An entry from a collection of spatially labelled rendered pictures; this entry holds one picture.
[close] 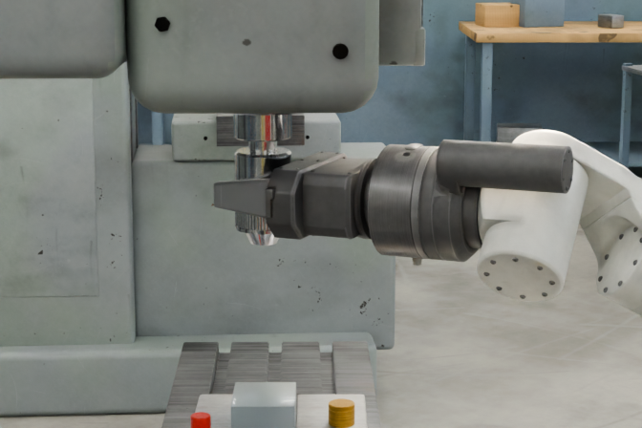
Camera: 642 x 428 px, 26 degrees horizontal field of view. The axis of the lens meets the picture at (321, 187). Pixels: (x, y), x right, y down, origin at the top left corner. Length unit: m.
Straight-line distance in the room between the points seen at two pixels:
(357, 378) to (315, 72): 0.66
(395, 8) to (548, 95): 6.70
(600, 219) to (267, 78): 0.28
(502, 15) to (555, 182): 6.22
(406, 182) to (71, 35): 0.27
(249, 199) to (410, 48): 0.18
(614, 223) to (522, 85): 6.67
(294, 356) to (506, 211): 0.71
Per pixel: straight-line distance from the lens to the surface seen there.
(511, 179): 1.01
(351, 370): 1.65
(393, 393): 4.35
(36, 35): 1.02
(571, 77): 7.81
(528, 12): 7.19
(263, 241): 1.14
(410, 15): 1.11
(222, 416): 1.20
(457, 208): 1.04
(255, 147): 1.13
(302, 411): 1.20
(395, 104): 7.70
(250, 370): 1.65
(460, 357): 4.70
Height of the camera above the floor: 1.46
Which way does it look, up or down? 11 degrees down
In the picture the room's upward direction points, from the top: straight up
